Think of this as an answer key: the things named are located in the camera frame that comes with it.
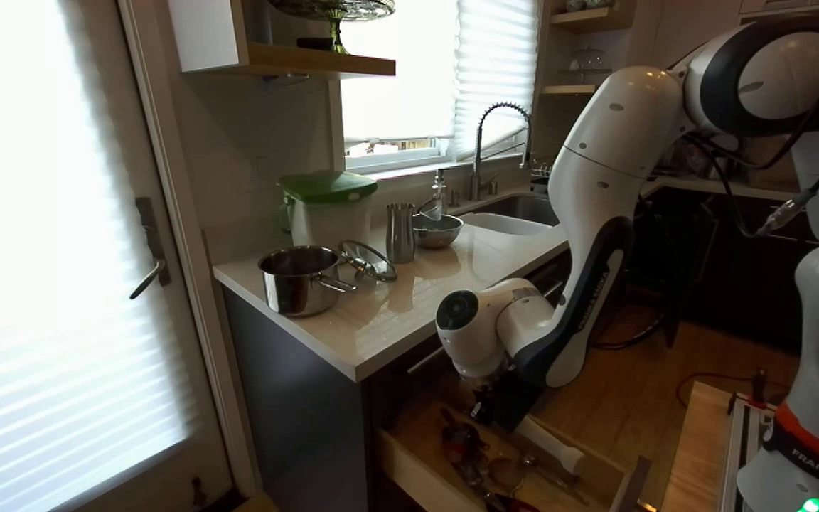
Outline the white window blind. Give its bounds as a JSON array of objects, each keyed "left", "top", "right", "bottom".
[{"left": 339, "top": 0, "right": 541, "bottom": 162}]

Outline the wooden platform board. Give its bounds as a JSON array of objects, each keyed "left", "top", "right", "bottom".
[{"left": 660, "top": 379, "right": 738, "bottom": 512}]

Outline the metal mixing bowl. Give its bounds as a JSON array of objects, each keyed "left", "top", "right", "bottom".
[{"left": 413, "top": 214, "right": 465, "bottom": 253}]

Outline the glass pot lid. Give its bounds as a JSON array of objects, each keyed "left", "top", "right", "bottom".
[{"left": 336, "top": 236, "right": 397, "bottom": 284}]

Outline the open wooden drawer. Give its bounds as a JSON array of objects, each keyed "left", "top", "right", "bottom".
[{"left": 376, "top": 369, "right": 656, "bottom": 512}]

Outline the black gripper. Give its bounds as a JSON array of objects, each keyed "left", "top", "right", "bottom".
[{"left": 475, "top": 364, "right": 551, "bottom": 443}]

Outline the white glass door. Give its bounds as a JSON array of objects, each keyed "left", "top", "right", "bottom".
[{"left": 0, "top": 0, "right": 261, "bottom": 512}]

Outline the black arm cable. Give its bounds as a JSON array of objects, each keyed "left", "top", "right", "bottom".
[{"left": 683, "top": 82, "right": 819, "bottom": 238}]

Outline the stainless steel pot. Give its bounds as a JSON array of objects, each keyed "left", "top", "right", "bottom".
[{"left": 256, "top": 241, "right": 356, "bottom": 321}]

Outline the aluminium base frame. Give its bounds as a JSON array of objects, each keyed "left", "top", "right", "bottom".
[{"left": 718, "top": 394, "right": 785, "bottom": 512}]

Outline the wooden wall shelf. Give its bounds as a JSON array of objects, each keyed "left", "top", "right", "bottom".
[{"left": 165, "top": 0, "right": 397, "bottom": 79}]

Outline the metal door handle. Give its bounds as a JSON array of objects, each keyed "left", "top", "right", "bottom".
[{"left": 127, "top": 194, "right": 172, "bottom": 301}]

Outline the tall steel canister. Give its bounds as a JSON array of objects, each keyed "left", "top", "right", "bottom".
[{"left": 383, "top": 199, "right": 420, "bottom": 268}]

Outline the white kitchen sink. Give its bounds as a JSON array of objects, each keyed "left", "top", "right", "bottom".
[{"left": 461, "top": 189, "right": 562, "bottom": 236}]

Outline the white container green lid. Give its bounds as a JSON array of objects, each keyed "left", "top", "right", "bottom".
[{"left": 276, "top": 167, "right": 380, "bottom": 250}]

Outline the clear soap dispenser bottle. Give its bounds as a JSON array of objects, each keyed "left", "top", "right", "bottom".
[{"left": 426, "top": 167, "right": 451, "bottom": 221}]

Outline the dark kitchen utensil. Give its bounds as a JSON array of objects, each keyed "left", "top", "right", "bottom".
[{"left": 438, "top": 419, "right": 489, "bottom": 486}]

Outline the light wooden rolling pin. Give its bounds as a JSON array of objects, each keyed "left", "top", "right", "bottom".
[{"left": 517, "top": 416, "right": 585, "bottom": 476}]

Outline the curved metal faucet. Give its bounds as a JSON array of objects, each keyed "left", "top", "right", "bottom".
[{"left": 470, "top": 101, "right": 534, "bottom": 204}]

